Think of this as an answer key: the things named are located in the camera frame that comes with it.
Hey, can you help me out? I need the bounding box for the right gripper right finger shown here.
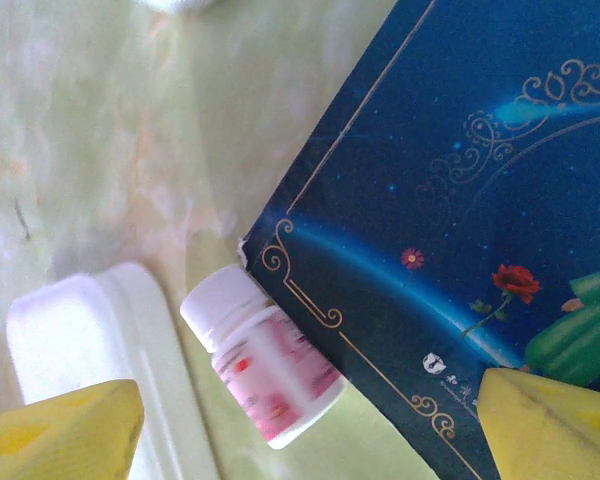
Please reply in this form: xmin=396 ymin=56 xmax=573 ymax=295
xmin=477 ymin=367 xmax=600 ymax=480

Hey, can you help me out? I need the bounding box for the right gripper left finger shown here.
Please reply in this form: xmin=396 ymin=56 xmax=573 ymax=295
xmin=0 ymin=378 xmax=146 ymax=480

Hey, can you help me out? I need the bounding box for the white pill bottle pink label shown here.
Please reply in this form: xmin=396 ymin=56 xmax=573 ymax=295
xmin=179 ymin=264 xmax=345 ymax=450

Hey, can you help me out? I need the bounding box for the dark blue starry book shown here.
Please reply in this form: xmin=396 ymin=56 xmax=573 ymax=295
xmin=239 ymin=0 xmax=600 ymax=480

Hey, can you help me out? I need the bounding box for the white rectangular pencil case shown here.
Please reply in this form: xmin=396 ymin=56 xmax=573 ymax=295
xmin=5 ymin=262 xmax=216 ymax=480

